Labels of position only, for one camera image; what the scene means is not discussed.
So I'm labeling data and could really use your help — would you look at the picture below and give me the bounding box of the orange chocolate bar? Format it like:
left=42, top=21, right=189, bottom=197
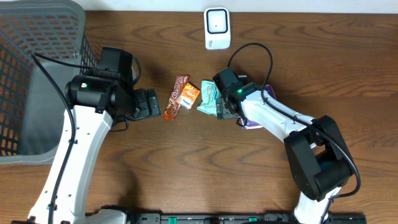
left=162, top=75, right=190, bottom=120

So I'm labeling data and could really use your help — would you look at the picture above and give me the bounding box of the green toilet wipes pack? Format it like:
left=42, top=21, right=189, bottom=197
left=197, top=80, right=220, bottom=116

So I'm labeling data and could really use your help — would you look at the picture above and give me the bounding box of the purple red liner pack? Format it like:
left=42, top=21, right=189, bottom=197
left=238, top=84, right=277, bottom=130

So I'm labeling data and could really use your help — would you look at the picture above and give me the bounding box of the orange tissue pack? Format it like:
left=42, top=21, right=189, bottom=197
left=177, top=83, right=200, bottom=110

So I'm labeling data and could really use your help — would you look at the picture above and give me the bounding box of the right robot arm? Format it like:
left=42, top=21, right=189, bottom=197
left=213, top=68, right=361, bottom=223

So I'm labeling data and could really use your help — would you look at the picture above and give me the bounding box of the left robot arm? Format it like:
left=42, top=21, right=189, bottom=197
left=27, top=47, right=160, bottom=223

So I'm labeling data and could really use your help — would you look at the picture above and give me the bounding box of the white barcode scanner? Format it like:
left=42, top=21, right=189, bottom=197
left=203, top=7, right=231, bottom=50

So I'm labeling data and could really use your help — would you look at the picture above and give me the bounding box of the grey plastic basket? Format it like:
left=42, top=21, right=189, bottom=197
left=1, top=1, right=98, bottom=165

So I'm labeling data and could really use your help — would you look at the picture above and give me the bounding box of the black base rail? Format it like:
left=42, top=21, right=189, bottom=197
left=85, top=205, right=368, bottom=224

